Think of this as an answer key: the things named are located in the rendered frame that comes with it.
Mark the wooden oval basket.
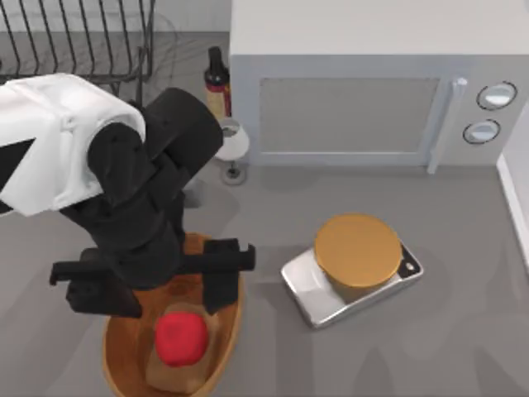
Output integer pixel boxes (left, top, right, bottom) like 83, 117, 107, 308
102, 232, 245, 397

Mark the red apple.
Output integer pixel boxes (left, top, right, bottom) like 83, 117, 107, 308
154, 312, 209, 367

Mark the silver kitchen scale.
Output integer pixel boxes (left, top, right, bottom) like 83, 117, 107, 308
280, 242, 425, 329

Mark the small white table lamp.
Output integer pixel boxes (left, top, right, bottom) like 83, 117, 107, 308
214, 117, 250, 185

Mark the dark bottle with red label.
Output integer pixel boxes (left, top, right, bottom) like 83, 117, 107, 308
203, 45, 231, 122

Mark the microwave oven door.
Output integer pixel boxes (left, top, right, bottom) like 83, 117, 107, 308
230, 55, 452, 167

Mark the pale microwave oven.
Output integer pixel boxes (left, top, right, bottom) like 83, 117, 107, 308
227, 0, 529, 175

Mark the round microwave knob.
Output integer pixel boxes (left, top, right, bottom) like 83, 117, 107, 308
462, 119, 503, 145
475, 81, 519, 111

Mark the black wire dish rack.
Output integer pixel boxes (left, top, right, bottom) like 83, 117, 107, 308
0, 0, 158, 105

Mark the pale microwave door handle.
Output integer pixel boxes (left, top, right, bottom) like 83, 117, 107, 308
427, 75, 469, 175

